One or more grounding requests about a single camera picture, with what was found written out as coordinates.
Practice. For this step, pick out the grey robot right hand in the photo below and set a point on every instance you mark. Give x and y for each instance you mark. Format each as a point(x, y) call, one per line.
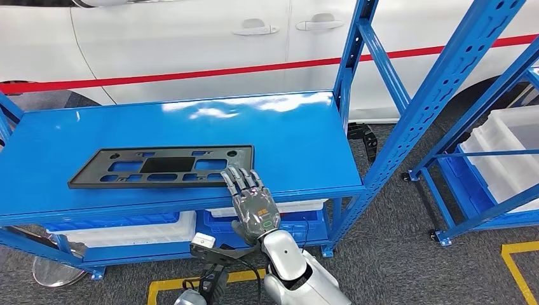
point(254, 210)

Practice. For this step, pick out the black plastic panel part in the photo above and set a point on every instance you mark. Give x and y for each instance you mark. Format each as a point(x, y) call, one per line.
point(168, 165)

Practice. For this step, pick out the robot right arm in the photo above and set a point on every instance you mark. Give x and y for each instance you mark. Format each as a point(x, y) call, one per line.
point(286, 257)

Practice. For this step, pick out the blue metal shelf rack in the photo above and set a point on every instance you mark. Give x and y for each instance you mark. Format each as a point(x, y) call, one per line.
point(484, 107)
point(273, 139)

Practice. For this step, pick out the blue plastic bin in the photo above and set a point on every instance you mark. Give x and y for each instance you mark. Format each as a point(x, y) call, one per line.
point(313, 227)
point(105, 222)
point(461, 177)

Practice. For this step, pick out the black caster wheel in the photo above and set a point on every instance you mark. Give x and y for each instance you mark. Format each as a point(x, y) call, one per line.
point(407, 177)
point(433, 235)

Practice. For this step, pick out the white car with red stripe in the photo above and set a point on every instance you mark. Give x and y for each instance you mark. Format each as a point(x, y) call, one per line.
point(168, 42)

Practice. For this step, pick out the black right wrist camera bracket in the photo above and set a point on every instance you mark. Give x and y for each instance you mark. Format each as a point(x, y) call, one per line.
point(219, 254)

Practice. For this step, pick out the black plastic bracket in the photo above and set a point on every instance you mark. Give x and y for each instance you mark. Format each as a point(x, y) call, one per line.
point(366, 139)

